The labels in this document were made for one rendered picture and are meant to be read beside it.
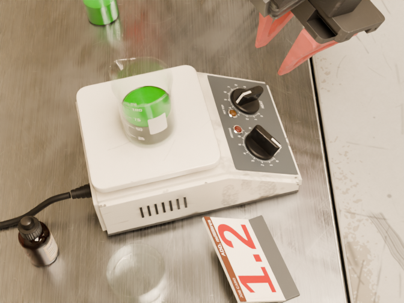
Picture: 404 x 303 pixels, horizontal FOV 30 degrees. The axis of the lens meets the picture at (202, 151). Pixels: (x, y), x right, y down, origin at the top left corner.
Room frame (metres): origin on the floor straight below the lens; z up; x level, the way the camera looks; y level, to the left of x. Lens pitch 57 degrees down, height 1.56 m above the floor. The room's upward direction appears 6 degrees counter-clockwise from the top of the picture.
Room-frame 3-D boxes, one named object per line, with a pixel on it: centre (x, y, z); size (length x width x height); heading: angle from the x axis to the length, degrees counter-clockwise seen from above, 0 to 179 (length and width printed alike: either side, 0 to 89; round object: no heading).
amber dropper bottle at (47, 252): (0.33, 0.16, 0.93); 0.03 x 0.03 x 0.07
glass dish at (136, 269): (0.30, 0.07, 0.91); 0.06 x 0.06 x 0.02
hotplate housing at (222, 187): (0.42, 0.02, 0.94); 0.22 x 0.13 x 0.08; 99
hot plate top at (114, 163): (0.41, 0.05, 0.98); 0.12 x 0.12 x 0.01; 8
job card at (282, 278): (0.30, -0.04, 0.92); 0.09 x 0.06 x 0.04; 16
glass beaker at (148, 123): (0.41, 0.05, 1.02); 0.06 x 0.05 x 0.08; 51
